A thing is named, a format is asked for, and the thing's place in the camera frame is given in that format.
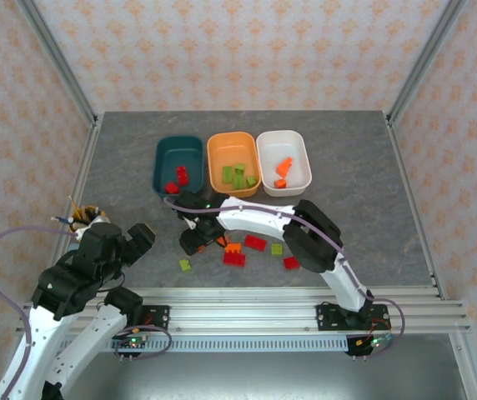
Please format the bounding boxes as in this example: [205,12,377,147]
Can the large red lego brick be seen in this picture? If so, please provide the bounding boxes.
[244,234,268,253]
[223,251,248,268]

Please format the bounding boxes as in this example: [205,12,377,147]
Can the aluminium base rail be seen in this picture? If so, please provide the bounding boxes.
[15,286,472,336]

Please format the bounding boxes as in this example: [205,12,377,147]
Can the yellow pencil cup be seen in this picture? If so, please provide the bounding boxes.
[68,202,110,235]

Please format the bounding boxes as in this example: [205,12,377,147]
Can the dark teal plastic container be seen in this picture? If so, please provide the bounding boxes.
[151,135,205,198]

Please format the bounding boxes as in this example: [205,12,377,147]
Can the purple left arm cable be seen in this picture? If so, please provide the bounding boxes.
[0,226,173,400]

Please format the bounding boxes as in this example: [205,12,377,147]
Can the orange plastic container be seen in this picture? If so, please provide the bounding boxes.
[206,131,262,198]

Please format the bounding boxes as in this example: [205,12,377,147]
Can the white plastic container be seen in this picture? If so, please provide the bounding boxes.
[255,129,313,198]

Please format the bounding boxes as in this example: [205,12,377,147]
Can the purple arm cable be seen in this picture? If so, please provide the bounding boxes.
[163,197,406,360]
[0,226,173,400]

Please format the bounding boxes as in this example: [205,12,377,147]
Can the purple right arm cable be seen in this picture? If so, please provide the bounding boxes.
[163,197,406,360]

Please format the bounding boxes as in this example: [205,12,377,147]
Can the aluminium frame post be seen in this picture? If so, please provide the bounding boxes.
[15,0,100,128]
[387,0,468,128]

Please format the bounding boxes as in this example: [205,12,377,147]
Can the aluminium table side rail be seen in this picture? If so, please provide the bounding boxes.
[0,116,104,400]
[384,116,477,400]

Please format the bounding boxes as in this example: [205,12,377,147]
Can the slotted grey cable duct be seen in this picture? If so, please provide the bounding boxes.
[61,336,350,353]

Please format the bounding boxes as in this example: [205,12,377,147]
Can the grey metal shelf panel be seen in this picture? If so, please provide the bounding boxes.
[54,352,469,400]

